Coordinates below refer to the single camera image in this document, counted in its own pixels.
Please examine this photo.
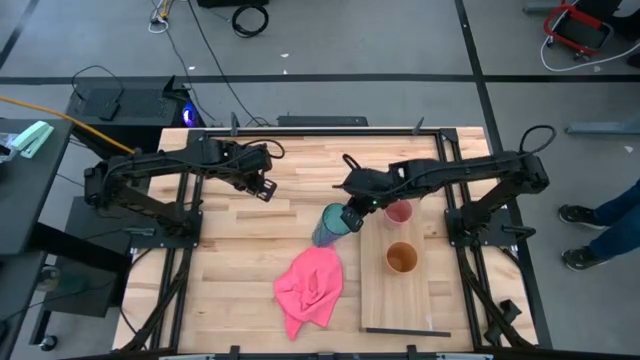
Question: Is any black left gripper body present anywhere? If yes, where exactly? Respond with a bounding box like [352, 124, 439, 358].
[234, 166, 279, 204]

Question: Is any mint green stapler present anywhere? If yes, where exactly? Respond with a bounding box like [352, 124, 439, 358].
[10, 120, 56, 160]

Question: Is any coiled black cable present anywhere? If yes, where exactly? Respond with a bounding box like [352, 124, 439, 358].
[230, 3, 271, 39]

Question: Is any orange plastic cup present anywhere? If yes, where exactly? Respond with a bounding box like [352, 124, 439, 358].
[384, 241, 420, 276]

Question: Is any red frame cart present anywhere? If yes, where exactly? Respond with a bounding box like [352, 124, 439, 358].
[543, 0, 615, 58]

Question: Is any white and yellow cable bundle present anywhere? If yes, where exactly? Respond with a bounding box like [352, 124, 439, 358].
[147, 0, 177, 35]

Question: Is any black desk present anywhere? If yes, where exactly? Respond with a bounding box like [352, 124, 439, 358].
[0, 117, 74, 257]

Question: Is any person's leg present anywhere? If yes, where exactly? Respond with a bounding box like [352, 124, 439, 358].
[593, 178, 640, 227]
[588, 209, 640, 261]

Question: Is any pink cloth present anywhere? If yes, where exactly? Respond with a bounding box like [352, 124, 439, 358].
[272, 245, 345, 342]

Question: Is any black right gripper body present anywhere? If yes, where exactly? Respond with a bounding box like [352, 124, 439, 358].
[346, 192, 387, 219]

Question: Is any person's shoe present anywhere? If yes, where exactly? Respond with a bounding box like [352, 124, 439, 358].
[560, 245, 600, 273]
[557, 203, 609, 232]

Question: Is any black computer tower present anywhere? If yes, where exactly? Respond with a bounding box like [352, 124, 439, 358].
[66, 74, 202, 154]

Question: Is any black metal table frame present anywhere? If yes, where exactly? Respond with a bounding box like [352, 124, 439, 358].
[119, 126, 539, 352]

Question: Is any pink plastic cup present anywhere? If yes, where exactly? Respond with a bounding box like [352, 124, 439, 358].
[382, 199, 416, 231]

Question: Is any teal ribbed plastic cup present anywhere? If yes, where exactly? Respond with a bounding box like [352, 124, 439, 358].
[310, 201, 354, 250]

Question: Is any long black floor cable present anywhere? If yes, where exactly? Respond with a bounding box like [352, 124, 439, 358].
[186, 0, 272, 128]

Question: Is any black power strip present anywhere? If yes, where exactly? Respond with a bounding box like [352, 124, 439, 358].
[276, 115, 370, 128]

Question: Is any black low cart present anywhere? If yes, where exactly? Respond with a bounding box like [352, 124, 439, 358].
[28, 195, 132, 347]

